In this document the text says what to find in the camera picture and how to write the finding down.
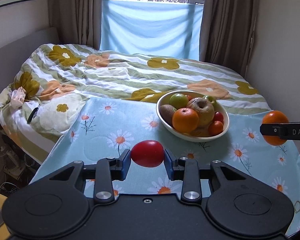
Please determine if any wrinkled reddish-brown apple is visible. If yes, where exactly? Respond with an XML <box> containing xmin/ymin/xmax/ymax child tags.
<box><xmin>186</xmin><ymin>97</ymin><xmax>215</xmax><ymax>127</ymax></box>

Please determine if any large orange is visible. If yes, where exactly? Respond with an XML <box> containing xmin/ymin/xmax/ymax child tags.
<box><xmin>172</xmin><ymin>107</ymin><xmax>199</xmax><ymax>133</ymax></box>
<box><xmin>262</xmin><ymin>110</ymin><xmax>290</xmax><ymax>146</ymax></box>

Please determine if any grey bed headboard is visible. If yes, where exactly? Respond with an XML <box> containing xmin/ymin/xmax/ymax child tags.
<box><xmin>0</xmin><ymin>27</ymin><xmax>62</xmax><ymax>105</ymax></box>

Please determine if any light blue window cloth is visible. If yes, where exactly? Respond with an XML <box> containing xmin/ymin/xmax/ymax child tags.
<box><xmin>99</xmin><ymin>0</ymin><xmax>204</xmax><ymax>62</ymax></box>

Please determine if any striped floral duvet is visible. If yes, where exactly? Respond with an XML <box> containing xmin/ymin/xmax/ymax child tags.
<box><xmin>0</xmin><ymin>43</ymin><xmax>272</xmax><ymax>165</ymax></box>

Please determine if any white crumpled packet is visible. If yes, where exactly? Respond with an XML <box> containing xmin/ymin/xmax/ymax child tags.
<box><xmin>11</xmin><ymin>87</ymin><xmax>27</xmax><ymax>109</ymax></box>

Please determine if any cream oval bowl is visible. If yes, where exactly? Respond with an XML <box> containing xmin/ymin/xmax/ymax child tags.
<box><xmin>156</xmin><ymin>90</ymin><xmax>230</xmax><ymax>142</ymax></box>

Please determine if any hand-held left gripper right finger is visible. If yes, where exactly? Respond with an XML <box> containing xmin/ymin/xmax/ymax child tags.
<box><xmin>164</xmin><ymin>149</ymin><xmax>248</xmax><ymax>205</ymax></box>

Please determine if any large green apple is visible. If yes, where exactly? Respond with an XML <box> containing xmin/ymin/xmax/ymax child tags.
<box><xmin>169</xmin><ymin>93</ymin><xmax>189</xmax><ymax>110</ymax></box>

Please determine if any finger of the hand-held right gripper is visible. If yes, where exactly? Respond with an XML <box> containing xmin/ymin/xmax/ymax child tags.
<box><xmin>260</xmin><ymin>121</ymin><xmax>300</xmax><ymax>141</ymax></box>

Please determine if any brown curtain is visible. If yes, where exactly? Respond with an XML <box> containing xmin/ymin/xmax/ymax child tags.
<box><xmin>199</xmin><ymin>0</ymin><xmax>259</xmax><ymax>78</ymax></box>
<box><xmin>47</xmin><ymin>0</ymin><xmax>113</xmax><ymax>50</ymax></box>

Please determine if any light blue daisy sheet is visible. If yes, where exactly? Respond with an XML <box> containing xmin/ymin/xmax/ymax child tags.
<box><xmin>29</xmin><ymin>96</ymin><xmax>300</xmax><ymax>238</ymax></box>

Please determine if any black key fob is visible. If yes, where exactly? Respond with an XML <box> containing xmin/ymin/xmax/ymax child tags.
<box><xmin>27</xmin><ymin>107</ymin><xmax>40</xmax><ymax>124</ymax></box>

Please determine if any small green apple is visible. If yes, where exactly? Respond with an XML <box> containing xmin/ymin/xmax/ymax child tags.
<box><xmin>202</xmin><ymin>95</ymin><xmax>217</xmax><ymax>110</ymax></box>

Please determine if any white device with cables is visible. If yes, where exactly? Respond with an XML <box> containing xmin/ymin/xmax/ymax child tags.
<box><xmin>0</xmin><ymin>144</ymin><xmax>29</xmax><ymax>179</ymax></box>

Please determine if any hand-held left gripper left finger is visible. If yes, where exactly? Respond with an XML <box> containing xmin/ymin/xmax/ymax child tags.
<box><xmin>49</xmin><ymin>149</ymin><xmax>132</xmax><ymax>205</ymax></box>

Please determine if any brown kiwi with green sticker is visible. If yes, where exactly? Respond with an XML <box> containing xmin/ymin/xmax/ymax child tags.
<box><xmin>159</xmin><ymin>104</ymin><xmax>177</xmax><ymax>127</ymax></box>

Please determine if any red tomato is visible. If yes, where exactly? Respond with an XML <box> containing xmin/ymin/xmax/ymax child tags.
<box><xmin>212</xmin><ymin>112</ymin><xmax>224</xmax><ymax>124</ymax></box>
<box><xmin>130</xmin><ymin>140</ymin><xmax>165</xmax><ymax>168</ymax></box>

